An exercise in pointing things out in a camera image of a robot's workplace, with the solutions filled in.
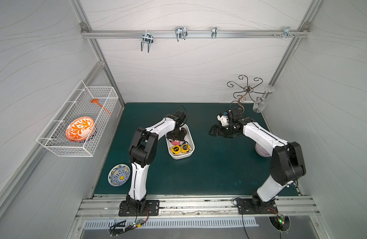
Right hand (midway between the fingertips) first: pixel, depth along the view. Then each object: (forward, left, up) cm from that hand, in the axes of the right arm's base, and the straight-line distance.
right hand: (215, 132), depth 90 cm
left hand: (0, +24, -8) cm, 25 cm away
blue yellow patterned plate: (-25, +56, -10) cm, 62 cm away
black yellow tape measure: (-7, +19, -9) cm, 22 cm away
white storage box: (-1, +17, -8) cm, 18 cm away
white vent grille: (-47, +48, -13) cm, 68 cm away
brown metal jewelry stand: (+18, -18, +20) cm, 32 cm away
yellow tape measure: (-8, +25, -9) cm, 28 cm away
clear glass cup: (+16, -27, +10) cm, 33 cm away
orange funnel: (+3, +67, +22) cm, 70 cm away
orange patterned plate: (-17, +63, +24) cm, 70 cm away
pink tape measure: (-3, +25, -9) cm, 27 cm away
